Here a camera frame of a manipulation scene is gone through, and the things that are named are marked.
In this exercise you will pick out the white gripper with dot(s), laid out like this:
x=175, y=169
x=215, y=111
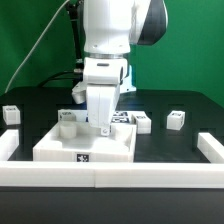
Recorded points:
x=100, y=89

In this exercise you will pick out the white square table top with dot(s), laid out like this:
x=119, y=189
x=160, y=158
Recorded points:
x=71, y=141

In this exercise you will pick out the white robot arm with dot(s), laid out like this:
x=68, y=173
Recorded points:
x=111, y=27

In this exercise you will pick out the tag marker sheet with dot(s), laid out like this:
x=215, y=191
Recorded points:
x=121, y=117

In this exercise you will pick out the white U-shaped obstacle wall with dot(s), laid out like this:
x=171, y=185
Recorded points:
x=103, y=175

